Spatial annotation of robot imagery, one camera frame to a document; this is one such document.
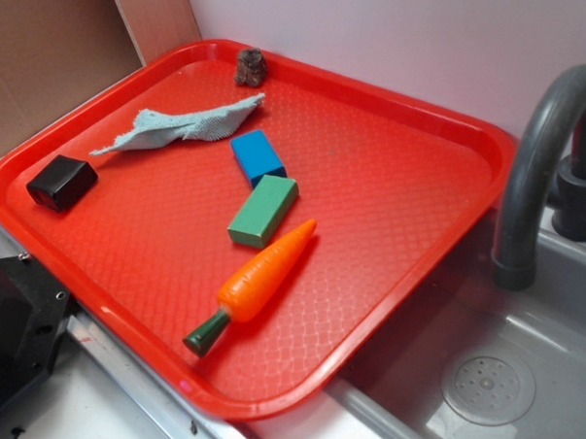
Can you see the blue wooden block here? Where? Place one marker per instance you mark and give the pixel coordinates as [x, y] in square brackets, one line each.
[256, 157]

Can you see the green wooden block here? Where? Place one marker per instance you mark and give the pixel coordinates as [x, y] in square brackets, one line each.
[263, 211]

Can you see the black rectangular block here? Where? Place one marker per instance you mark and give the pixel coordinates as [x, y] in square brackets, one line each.
[62, 183]

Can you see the orange toy carrot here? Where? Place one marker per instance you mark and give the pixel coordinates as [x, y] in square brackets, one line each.
[248, 290]

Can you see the red plastic tray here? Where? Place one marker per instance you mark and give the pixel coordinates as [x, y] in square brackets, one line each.
[392, 182]

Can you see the light blue cloth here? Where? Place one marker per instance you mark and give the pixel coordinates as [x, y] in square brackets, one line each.
[152, 130]

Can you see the small brown plush toy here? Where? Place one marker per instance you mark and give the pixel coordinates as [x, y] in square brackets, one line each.
[251, 68]

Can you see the grey toy faucet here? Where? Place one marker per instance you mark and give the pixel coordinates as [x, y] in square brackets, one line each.
[546, 140]

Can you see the grey toy sink basin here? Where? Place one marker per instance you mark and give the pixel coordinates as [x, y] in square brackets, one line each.
[392, 383]

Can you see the round sink drain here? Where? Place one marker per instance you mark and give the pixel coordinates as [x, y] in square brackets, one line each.
[488, 388]

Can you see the brown cardboard panel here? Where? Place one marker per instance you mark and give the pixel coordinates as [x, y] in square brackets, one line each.
[56, 54]

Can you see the dark faucet handle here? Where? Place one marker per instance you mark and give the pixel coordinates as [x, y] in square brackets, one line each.
[568, 193]

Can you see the black metal bracket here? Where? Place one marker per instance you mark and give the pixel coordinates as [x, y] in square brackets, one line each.
[34, 311]

